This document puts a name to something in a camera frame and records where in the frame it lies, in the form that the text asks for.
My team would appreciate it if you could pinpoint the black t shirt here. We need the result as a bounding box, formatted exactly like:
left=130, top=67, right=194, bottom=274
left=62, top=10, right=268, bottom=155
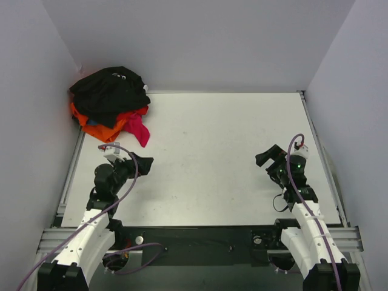
left=69, top=66, right=150, bottom=129

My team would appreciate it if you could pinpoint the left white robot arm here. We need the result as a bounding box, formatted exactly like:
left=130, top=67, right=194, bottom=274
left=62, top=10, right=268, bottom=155
left=37, top=153, right=154, bottom=290

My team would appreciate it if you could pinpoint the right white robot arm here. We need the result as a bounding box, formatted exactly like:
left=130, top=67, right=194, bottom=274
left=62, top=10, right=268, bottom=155
left=255, top=144, right=361, bottom=290

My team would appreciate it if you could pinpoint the pink t shirt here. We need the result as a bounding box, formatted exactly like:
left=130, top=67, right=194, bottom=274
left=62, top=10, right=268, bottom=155
left=122, top=115, right=150, bottom=148

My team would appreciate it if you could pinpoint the orange t shirt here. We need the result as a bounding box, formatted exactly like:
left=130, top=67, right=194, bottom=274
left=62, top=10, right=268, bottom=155
left=70, top=103, right=149, bottom=143

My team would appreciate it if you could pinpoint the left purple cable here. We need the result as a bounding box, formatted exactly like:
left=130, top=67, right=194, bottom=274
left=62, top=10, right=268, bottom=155
left=15, top=144, right=166, bottom=291

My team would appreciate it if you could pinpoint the purple cable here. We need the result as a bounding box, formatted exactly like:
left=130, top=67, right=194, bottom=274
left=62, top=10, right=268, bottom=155
left=15, top=144, right=166, bottom=291
left=287, top=133, right=343, bottom=291

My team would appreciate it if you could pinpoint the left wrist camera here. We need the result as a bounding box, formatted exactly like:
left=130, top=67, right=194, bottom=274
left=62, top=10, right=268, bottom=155
left=100, top=142, right=125, bottom=163

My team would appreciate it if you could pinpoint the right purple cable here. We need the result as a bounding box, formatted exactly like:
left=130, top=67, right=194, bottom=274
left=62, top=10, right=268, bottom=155
left=287, top=133, right=343, bottom=291

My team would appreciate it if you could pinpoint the aluminium frame rail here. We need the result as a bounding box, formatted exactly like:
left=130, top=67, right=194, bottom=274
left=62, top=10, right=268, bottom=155
left=38, top=227, right=364, bottom=253

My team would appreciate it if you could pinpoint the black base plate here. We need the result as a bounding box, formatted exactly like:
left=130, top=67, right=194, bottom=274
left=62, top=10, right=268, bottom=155
left=112, top=225, right=296, bottom=270

